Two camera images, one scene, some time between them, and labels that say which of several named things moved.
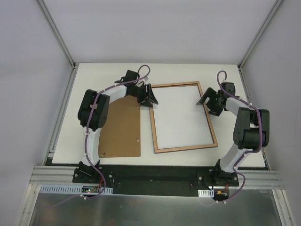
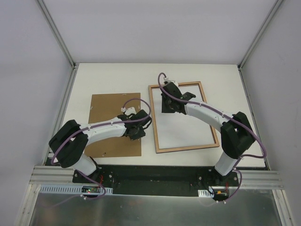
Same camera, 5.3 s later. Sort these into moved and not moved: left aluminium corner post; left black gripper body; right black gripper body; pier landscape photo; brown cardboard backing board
Moved: right black gripper body; left black gripper body
Not moved: brown cardboard backing board; left aluminium corner post; pier landscape photo
